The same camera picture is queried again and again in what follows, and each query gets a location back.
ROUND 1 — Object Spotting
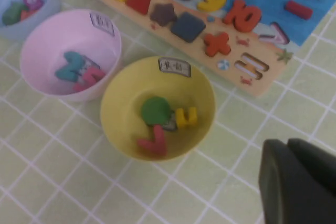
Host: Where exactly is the green checked tablecloth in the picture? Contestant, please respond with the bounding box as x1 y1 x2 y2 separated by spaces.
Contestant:
0 0 336 224

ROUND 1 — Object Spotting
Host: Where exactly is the purple star block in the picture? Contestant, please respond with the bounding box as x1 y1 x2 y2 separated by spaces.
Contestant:
149 3 178 27

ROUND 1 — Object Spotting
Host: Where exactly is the orange wooden number ten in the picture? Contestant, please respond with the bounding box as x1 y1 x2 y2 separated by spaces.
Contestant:
223 0 263 33

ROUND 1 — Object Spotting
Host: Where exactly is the yellow wooden equals sign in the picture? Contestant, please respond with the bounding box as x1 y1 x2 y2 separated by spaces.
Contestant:
175 106 198 129

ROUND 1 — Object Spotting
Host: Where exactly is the orange wooden plus sign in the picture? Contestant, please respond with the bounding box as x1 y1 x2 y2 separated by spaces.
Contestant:
203 31 232 58

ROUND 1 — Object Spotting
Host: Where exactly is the orange wooden fish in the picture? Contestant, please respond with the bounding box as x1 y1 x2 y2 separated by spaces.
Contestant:
19 8 40 22

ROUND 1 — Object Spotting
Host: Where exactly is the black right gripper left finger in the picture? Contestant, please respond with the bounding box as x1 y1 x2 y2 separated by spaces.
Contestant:
258 139 336 224

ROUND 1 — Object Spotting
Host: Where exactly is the yellow plastic bowl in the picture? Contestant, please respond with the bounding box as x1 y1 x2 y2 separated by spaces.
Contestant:
99 56 217 162

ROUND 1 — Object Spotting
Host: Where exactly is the green wooden fish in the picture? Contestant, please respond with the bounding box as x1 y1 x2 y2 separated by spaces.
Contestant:
2 1 28 25

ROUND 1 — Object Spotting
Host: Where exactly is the red wooden triangle piece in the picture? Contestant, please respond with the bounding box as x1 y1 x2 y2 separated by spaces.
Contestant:
125 0 153 15

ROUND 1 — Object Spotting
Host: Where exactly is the teal wooden number two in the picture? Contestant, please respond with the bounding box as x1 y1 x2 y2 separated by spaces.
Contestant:
54 51 86 81

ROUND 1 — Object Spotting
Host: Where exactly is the red wooden minus sign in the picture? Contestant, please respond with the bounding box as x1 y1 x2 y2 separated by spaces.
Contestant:
285 0 314 20

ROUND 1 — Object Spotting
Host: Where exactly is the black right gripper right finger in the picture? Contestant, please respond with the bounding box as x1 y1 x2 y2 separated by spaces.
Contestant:
287 138 336 193

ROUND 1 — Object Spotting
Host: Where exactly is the green wooden circle piece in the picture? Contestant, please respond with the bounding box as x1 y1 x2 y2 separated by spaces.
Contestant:
140 95 174 127

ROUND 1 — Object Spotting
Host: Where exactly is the pink-red wooden number five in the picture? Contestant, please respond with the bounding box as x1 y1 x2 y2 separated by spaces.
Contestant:
72 67 107 93

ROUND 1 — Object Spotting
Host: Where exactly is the light blue plastic bowl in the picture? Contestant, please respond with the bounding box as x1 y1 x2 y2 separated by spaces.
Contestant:
0 0 56 41

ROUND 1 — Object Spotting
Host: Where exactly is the pink wooden greater-than sign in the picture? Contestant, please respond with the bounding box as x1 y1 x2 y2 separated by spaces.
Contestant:
136 124 167 156

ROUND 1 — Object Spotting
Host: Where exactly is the pink plastic bowl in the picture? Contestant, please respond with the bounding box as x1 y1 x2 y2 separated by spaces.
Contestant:
19 8 123 103

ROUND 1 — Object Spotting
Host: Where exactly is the dark blue wooden square piece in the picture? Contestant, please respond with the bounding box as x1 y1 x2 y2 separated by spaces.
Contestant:
170 11 207 43

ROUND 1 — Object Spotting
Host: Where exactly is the white handwritten paper label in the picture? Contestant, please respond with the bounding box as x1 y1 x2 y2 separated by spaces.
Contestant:
160 112 179 132
158 57 192 78
78 55 102 74
89 13 116 37

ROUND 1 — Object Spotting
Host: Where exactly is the wooden number puzzle board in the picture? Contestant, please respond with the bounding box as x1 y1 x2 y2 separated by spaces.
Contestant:
52 0 336 98

